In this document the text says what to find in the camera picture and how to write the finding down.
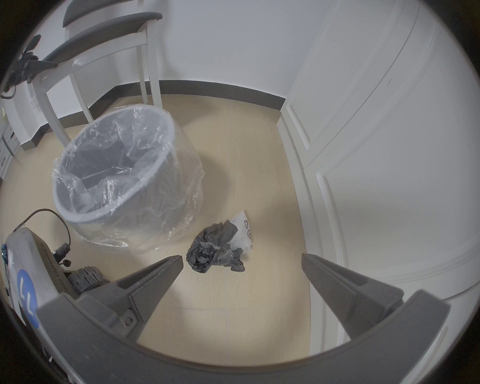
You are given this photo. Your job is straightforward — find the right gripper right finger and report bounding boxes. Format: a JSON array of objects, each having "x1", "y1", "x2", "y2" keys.
[{"x1": 301, "y1": 253, "x2": 406, "y2": 342}]

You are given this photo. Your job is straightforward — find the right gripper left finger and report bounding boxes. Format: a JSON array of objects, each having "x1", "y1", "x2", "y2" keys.
[{"x1": 79, "y1": 254, "x2": 185, "y2": 340}]

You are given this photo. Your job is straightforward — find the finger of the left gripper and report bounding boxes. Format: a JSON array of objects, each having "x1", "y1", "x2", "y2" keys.
[{"x1": 17, "y1": 59, "x2": 59, "y2": 81}]

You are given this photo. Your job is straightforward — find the black plastic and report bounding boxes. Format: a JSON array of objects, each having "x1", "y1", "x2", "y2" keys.
[{"x1": 186, "y1": 220, "x2": 245, "y2": 274}]

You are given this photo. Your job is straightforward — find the clear plastic bag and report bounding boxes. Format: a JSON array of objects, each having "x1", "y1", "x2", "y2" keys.
[{"x1": 52, "y1": 103, "x2": 205, "y2": 256}]

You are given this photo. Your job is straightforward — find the white printed paper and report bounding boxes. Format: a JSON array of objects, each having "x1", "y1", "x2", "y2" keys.
[{"x1": 227, "y1": 210, "x2": 254, "y2": 254}]

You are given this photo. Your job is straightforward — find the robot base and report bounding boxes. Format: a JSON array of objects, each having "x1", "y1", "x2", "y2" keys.
[{"x1": 0, "y1": 227, "x2": 109, "y2": 327}]

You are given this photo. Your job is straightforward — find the white trash bin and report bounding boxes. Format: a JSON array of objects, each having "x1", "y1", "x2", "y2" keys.
[{"x1": 53, "y1": 105, "x2": 188, "y2": 248}]

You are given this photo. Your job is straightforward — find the white chair dark grey seat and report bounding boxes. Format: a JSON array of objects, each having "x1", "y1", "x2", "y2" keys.
[{"x1": 28, "y1": 0, "x2": 164, "y2": 149}]

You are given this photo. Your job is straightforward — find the white chest of drawers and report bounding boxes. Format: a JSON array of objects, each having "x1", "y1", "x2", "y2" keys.
[{"x1": 0, "y1": 109, "x2": 20, "y2": 181}]

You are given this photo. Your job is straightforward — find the white wardrobe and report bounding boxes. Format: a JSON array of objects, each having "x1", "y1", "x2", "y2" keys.
[{"x1": 277, "y1": 0, "x2": 480, "y2": 357}]

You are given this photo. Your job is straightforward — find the black cable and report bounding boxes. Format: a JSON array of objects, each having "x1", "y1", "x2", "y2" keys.
[{"x1": 13, "y1": 208, "x2": 73, "y2": 263}]

